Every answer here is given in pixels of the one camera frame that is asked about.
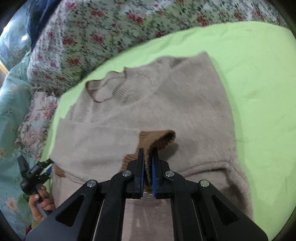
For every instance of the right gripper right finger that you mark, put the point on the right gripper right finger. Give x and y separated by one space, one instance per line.
160 186

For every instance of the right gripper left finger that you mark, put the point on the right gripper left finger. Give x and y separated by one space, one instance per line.
132 179

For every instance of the beige knit sweater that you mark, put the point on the beige knit sweater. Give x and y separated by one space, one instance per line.
175 108

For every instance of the person's left hand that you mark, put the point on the person's left hand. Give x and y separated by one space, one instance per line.
41 200

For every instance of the large-flower ruffled pillow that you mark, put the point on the large-flower ruffled pillow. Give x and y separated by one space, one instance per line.
33 131

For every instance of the teal floral bed sheet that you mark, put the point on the teal floral bed sheet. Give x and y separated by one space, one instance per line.
16 94

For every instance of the small-flower print quilt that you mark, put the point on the small-flower print quilt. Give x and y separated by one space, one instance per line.
81 35

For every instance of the green bed blanket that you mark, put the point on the green bed blanket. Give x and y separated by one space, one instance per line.
256 64

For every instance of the dark blue cloth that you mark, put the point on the dark blue cloth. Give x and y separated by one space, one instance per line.
38 15

